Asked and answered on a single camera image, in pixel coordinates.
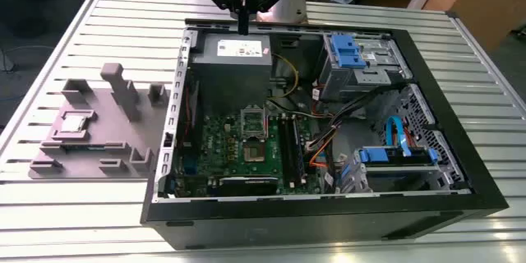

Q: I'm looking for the grey parts rack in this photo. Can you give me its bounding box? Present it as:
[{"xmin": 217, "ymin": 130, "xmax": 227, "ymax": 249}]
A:
[{"xmin": 28, "ymin": 62, "xmax": 172, "ymax": 180}]

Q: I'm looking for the blue plastic drive latch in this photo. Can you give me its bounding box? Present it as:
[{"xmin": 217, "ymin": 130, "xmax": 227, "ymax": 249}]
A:
[{"xmin": 331, "ymin": 34, "xmax": 367, "ymax": 69}]

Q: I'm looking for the black PC case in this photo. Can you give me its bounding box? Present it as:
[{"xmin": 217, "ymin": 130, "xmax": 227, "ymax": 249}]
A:
[{"xmin": 139, "ymin": 18, "xmax": 510, "ymax": 251}]

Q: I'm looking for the black office chair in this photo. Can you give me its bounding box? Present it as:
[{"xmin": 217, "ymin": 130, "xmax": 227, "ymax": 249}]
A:
[{"xmin": 0, "ymin": 0, "xmax": 56, "ymax": 39}]

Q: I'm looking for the blue SATA wire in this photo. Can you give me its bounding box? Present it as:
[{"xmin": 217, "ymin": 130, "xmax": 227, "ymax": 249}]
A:
[{"xmin": 386, "ymin": 115, "xmax": 411, "ymax": 158}]

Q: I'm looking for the silver optical drive cage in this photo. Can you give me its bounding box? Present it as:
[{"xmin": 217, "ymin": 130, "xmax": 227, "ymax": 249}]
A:
[{"xmin": 319, "ymin": 33, "xmax": 414, "ymax": 100}]

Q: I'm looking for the green motherboard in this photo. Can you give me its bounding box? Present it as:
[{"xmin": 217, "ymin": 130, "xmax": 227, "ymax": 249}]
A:
[{"xmin": 175, "ymin": 113, "xmax": 326, "ymax": 198}]

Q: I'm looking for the black graphics card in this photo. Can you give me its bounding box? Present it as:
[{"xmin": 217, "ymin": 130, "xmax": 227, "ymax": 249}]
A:
[{"xmin": 217, "ymin": 176, "xmax": 279, "ymax": 196}]

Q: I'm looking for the yellow wire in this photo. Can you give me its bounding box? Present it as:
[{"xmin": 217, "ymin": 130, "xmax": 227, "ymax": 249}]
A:
[{"xmin": 271, "ymin": 53, "xmax": 299, "ymax": 100}]

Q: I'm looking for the grey power supply unit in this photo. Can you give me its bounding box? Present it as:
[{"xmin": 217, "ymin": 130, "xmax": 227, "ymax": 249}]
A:
[{"xmin": 189, "ymin": 33, "xmax": 275, "ymax": 113}]

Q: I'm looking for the green RAM stick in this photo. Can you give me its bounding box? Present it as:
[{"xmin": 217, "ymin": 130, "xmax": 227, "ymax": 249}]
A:
[{"xmin": 61, "ymin": 143, "xmax": 108, "ymax": 152}]

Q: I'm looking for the silver disk bay cage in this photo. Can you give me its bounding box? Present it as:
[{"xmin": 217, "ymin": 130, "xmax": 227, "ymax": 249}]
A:
[{"xmin": 336, "ymin": 148, "xmax": 471, "ymax": 195}]

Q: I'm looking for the black RAM slot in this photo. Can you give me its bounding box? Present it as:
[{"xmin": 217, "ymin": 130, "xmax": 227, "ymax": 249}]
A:
[{"xmin": 276, "ymin": 113, "xmax": 294, "ymax": 188}]

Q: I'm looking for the orange wire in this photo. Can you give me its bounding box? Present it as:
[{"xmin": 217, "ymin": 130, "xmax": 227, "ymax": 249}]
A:
[{"xmin": 306, "ymin": 139, "xmax": 330, "ymax": 168}]

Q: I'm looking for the CPU socket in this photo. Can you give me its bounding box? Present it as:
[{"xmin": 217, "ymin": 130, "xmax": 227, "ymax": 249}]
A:
[{"xmin": 242, "ymin": 141, "xmax": 268, "ymax": 163}]

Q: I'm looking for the hard disk in blue carrier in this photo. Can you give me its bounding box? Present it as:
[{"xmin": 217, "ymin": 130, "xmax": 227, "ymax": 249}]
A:
[{"xmin": 355, "ymin": 147, "xmax": 439, "ymax": 168}]

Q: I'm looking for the black wire bundle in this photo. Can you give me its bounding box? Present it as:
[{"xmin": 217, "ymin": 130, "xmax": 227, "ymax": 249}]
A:
[{"xmin": 306, "ymin": 83, "xmax": 406, "ymax": 152}]

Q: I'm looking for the silver CPU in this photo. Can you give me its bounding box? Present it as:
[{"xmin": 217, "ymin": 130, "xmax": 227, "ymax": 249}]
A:
[{"xmin": 61, "ymin": 115, "xmax": 89, "ymax": 133}]

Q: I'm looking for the metal socket cover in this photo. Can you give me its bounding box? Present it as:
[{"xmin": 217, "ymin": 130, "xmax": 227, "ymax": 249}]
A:
[{"xmin": 239, "ymin": 104, "xmax": 268, "ymax": 140}]

